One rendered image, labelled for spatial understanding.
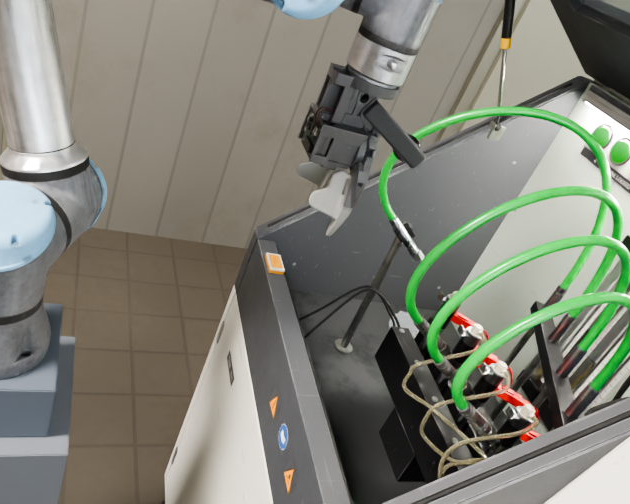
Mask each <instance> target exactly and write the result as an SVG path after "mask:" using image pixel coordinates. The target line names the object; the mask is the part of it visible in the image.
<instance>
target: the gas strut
mask: <svg viewBox="0 0 630 504"><path fill-rule="evenodd" d="M515 1H516V0H505V5H504V15H503V25H502V35H501V42H500V48H501V49H503V53H502V62H501V72H500V82H499V91H498V101H497V107H501V104H502V94H503V85H504V76H505V66H506V57H507V49H509V48H511V40H512V28H513V19H514V10H515ZM499 122H500V116H496V121H495V122H494V121H491V123H490V126H491V127H492V128H491V129H492V130H491V132H490V133H489V135H488V137H487V138H488V139H491V140H494V141H499V140H500V138H501V136H502V135H503V133H504V131H505V129H506V127H504V126H501V124H500V123H499Z"/></svg>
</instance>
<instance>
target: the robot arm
mask: <svg viewBox="0 0 630 504"><path fill-rule="evenodd" d="M262 1H265V2H269V3H272V4H275V5H276V7H277V8H278V9H280V10H281V11H282V12H283V13H285V14H286V15H288V16H291V17H293V18H297V19H303V20H310V19H315V18H319V17H323V16H325V15H327V14H329V13H331V12H332V11H334V10H335V9H336V8H337V7H339V6H340V7H342V8H344V9H347V10H349V11H351V12H354V13H356V14H357V13H358V14H360V15H362V16H363V19H362V22H361V25H360V27H359V30H358V32H357V34H356V37H355V39H354V42H353V44H352V47H351V49H350V52H349V54H348V57H347V59H346V61H347V65H346V67H344V66H341V65H338V64H335V63H332V62H331V64H330V67H329V70H328V72H327V75H326V77H325V80H324V83H323V85H322V88H321V90H320V93H319V96H318V98H317V101H316V103H315V102H311V104H310V106H309V109H308V111H307V114H306V117H305V119H304V122H303V125H302V127H301V130H300V133H299V135H298V138H301V139H302V140H301V142H302V144H303V147H304V149H305V151H306V153H307V155H308V158H309V162H307V163H301V164H300V165H299V166H298V167H297V174H298V175H300V176H301V177H303V178H305V179H307V180H309V181H311V182H312V183H314V184H316V185H318V187H317V190H316V191H314V192H312V193H311V195H310V198H309V203H310V205H311V206H312V207H313V208H315V209H317V210H319V211H321V212H322V213H324V214H326V215H328V216H330V217H332V218H331V220H330V221H329V225H328V228H327V231H326V235H327V236H331V235H332V234H333V233H334V232H335V231H336V230H337V229H338V228H339V227H340V226H341V225H342V224H343V222H344V221H345V220H346V219H347V217H348V216H349V215H350V213H351V211H352V209H353V208H355V206H356V204H357V202H358V200H359V199H360V197H361V195H362V193H363V191H364V189H365V186H366V184H367V181H368V178H369V174H370V170H371V165H372V162H373V160H374V157H375V153H376V150H377V147H378V138H379V137H378V136H379V135H381V136H382V137H383V138H384V139H385V140H386V141H387V142H388V143H389V144H390V146H391V147H392V149H393V153H394V155H395V157H396V158H397V159H398V160H400V161H402V162H406V163H407V164H408V165H409V166H410V168H412V169H414V168H416V167H417V166H418V165H420V164H421V163H422V162H423V161H424V160H425V159H426V156H425V155H424V153H423V152H422V151H421V150H420V149H421V146H420V142H419V140H418V139H417V138H416V137H415V136H413V135H410V134H407V133H406V132H405V131H404V130H403V129H402V127H401V126H400V125H399V124H398V123H397V122H396V120H395V119H394V118H393V117H392V116H391V115H390V114H389V112H388V111H387V110H386V109H385V108H384V107H383V106H382V104H381V103H380V102H379V101H378V99H379V98H381V99H385V100H393V99H395V97H396V95H397V93H398V91H399V86H402V85H403V83H404V81H405V79H406V77H407V74H408V72H409V70H410V68H411V66H412V63H413V61H414V59H415V57H416V55H417V52H418V50H419V48H420V46H421V44H422V42H423V39H424V37H425V35H426V33H427V31H428V29H429V27H430V24H431V22H432V20H433V18H434V16H435V14H436V11H437V9H438V7H439V5H440V4H442V2H443V0H262ZM0 112H1V116H2V121H3V125H4V130H5V134H6V138H7V143H8V147H7V149H6V150H5V151H4V152H3V153H2V154H1V156H0V167H1V171H2V175H3V179H4V181H0V380H3V379H8V378H12V377H15V376H18V375H20V374H23V373H25V372H27V371H28V370H30V369H32V368H33V367H35V366H36V365H37V364H38V363H39V362H40V361H41V360H42V359H43V358H44V356H45V355H46V353H47V351H48V348H49V343H50V337H51V327H50V322H49V319H48V316H47V313H46V310H45V307H44V304H43V294H44V288H45V281H46V275H47V272H48V270H49V268H50V266H51V265H52V264H53V263H54V262H55V261H56V260H57V259H58V258H59V257H60V256H61V255H62V254H63V253H64V252H65V251H66V250H67V249H68V248H69V247H70V246H71V244H72V243H73V242H74V241H75V240H76V239H77V238H78V237H79V236H80V235H81V234H82V233H83V232H84V231H86V230H87V229H89V228H90V227H91V226H92V225H93V224H94V223H95V222H96V220H97V219H98V217H99V215H100V213H101V212H102V210H103V208H104V206H105V203H106V199H107V186H106V182H105V179H104V176H103V174H102V172H101V170H100V169H99V168H98V167H97V168H96V167H95V165H94V164H93V163H94V162H93V161H92V160H91V159H89V154H88V151H87V149H86V148H85V147H84V146H83V145H81V144H80V143H78V142H77V141H75V138H74V132H73V126H72V120H71V114H70V108H69V101H68V95H67V89H66V83H65V77H64V71H63V65H62V59H61V53H60V47H59V41H58V35H57V29H56V22H55V16H54V10H53V4H52V0H0ZM310 113H312V114H311V117H310ZM307 121H308V122H307ZM305 126H306V130H305V131H304V129H305ZM346 169H350V173H349V174H348V173H347V172H346V171H345V170H346Z"/></svg>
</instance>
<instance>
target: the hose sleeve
mask: <svg viewBox="0 0 630 504"><path fill-rule="evenodd" d="M389 223H390V224H391V226H392V227H393V229H394V231H395V232H396V233H397V235H398V236H399V238H400V239H401V241H402V243H403V244H404V246H405V247H406V249H407V251H408V252H409V253H410V255H412V256H413V255H416V254H417V253H418V252H419V249H418V247H417V245H416V244H415V242H414V240H413V239H412V238H411V236H410V235H409V233H408V232H407V230H406V228H405V227H404V225H403V224H402V222H401V220H400V219H399V218H398V216H396V217H395V218H394V219H393V220H389Z"/></svg>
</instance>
